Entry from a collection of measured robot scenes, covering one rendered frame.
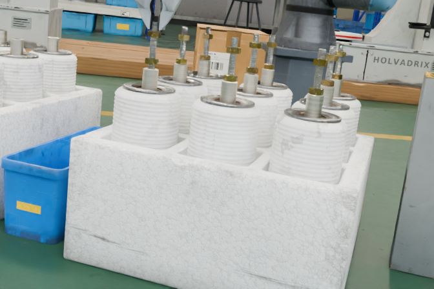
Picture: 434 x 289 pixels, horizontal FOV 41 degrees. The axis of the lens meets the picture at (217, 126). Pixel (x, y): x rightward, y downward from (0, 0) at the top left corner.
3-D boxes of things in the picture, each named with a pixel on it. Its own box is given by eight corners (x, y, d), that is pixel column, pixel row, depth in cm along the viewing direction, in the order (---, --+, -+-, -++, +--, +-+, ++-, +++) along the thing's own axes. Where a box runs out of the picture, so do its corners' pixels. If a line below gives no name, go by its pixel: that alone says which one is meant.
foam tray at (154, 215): (167, 188, 120) (175, 102, 116) (358, 229, 109) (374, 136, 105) (62, 259, 83) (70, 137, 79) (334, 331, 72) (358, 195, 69)
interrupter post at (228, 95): (215, 102, 80) (217, 79, 79) (229, 102, 81) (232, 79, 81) (225, 106, 78) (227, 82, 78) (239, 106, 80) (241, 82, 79)
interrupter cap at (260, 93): (241, 89, 96) (242, 85, 96) (281, 97, 92) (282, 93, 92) (215, 91, 90) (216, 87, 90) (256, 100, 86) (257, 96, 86)
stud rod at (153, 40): (145, 74, 83) (150, 21, 81) (150, 74, 83) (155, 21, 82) (150, 75, 82) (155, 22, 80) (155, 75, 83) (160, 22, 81)
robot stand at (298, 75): (244, 153, 155) (259, 41, 149) (311, 159, 158) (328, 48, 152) (259, 175, 137) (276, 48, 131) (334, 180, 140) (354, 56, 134)
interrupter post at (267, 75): (263, 88, 100) (265, 69, 100) (256, 86, 102) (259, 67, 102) (275, 89, 101) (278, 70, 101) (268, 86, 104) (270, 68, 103)
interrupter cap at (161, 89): (186, 95, 84) (186, 90, 83) (146, 97, 78) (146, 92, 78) (151, 86, 88) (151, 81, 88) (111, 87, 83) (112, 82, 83)
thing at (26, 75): (6, 143, 113) (10, 51, 109) (50, 152, 110) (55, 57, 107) (-27, 154, 104) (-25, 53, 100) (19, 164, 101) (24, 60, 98)
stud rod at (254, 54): (250, 82, 91) (256, 33, 90) (254, 82, 90) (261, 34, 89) (246, 82, 91) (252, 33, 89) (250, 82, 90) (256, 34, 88)
